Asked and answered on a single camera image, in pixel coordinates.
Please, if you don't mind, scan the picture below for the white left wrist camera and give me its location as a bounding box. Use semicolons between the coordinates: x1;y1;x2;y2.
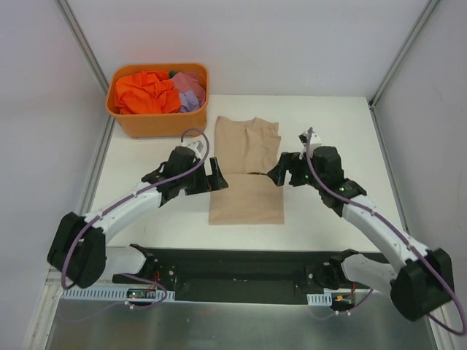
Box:
180;141;204;159

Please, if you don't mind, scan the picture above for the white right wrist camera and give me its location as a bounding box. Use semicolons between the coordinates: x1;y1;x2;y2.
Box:
298;131;322;153

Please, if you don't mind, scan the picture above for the aluminium corner post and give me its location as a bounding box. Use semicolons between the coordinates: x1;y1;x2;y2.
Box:
368;0;441;110
55;0;118;106

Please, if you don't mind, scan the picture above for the aluminium front frame rail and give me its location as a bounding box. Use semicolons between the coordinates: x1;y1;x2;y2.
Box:
45;276;442;292

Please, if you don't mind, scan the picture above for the left aluminium corner post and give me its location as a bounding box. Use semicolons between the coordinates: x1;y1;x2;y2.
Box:
55;0;118;106

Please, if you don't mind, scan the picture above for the right grey cable duct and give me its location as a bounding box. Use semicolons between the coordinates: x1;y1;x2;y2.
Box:
306;292;333;307

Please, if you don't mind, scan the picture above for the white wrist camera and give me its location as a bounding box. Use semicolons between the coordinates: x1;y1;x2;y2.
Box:
298;131;322;153
180;141;204;159

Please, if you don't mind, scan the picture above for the right aluminium corner post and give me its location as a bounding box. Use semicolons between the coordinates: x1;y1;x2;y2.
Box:
368;0;441;110

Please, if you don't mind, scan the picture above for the grey cable duct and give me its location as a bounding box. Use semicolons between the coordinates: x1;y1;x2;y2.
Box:
306;292;333;307
62;287;175;303

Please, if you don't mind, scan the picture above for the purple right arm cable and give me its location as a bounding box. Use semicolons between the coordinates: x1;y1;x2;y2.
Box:
304;126;467;335

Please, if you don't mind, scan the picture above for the lavender t shirt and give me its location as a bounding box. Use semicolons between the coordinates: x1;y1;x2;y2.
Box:
179;90;201;113

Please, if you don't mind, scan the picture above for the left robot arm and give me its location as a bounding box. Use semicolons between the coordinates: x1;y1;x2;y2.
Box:
47;146;228;290

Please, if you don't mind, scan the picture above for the beige t shirt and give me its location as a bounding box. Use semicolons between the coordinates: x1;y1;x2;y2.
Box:
209;116;285;225

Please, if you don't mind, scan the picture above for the pink t shirt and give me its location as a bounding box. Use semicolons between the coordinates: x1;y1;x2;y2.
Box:
171;72;207;106

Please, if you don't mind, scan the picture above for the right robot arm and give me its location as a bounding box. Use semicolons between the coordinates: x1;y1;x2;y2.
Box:
267;146;455;321

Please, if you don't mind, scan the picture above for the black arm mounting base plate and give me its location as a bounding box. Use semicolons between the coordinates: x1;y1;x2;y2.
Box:
109;244;387;303

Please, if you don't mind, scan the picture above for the orange plastic laundry basket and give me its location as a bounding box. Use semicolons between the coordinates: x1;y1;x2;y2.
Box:
106;63;209;139

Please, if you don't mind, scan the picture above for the left grey cable duct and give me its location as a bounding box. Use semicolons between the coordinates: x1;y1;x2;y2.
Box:
62;287;175;303

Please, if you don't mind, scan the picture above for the orange t shirt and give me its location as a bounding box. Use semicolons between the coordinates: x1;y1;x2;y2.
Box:
114;70;181;114

